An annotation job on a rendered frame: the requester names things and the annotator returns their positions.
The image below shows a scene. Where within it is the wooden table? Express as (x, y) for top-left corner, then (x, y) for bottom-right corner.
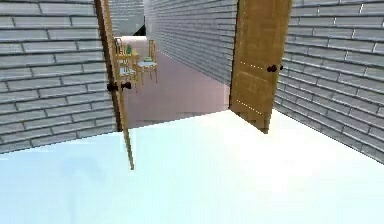
(115, 49), (141, 81)

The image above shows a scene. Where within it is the wooden room door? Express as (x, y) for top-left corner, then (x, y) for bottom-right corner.
(94, 0), (136, 171)
(228, 0), (294, 135)

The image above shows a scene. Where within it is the black door handle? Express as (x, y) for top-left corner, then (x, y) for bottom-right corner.
(106, 81), (133, 93)
(266, 63), (284, 74)

